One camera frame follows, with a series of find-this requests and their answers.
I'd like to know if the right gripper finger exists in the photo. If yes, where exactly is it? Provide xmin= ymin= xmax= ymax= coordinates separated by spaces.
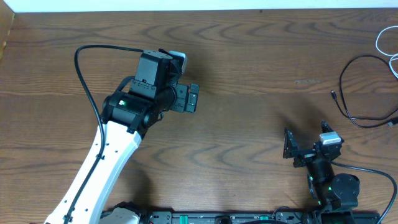
xmin=283 ymin=128 xmax=299 ymax=159
xmin=321 ymin=120 xmax=344 ymax=143

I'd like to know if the thin black usb cable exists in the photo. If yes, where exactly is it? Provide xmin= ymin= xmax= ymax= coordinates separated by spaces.
xmin=330 ymin=55 xmax=398 ymax=129

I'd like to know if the white usb cable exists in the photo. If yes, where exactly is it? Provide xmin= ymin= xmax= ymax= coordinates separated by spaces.
xmin=375 ymin=25 xmax=398 ymax=78

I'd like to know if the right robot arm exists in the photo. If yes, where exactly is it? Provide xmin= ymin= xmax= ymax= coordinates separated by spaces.
xmin=283 ymin=121 xmax=360 ymax=223

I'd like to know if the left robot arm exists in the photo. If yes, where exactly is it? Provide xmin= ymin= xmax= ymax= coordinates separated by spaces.
xmin=45 ymin=49 xmax=199 ymax=224

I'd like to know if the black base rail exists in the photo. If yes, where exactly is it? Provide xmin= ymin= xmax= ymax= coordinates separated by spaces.
xmin=99 ymin=202 xmax=382 ymax=224

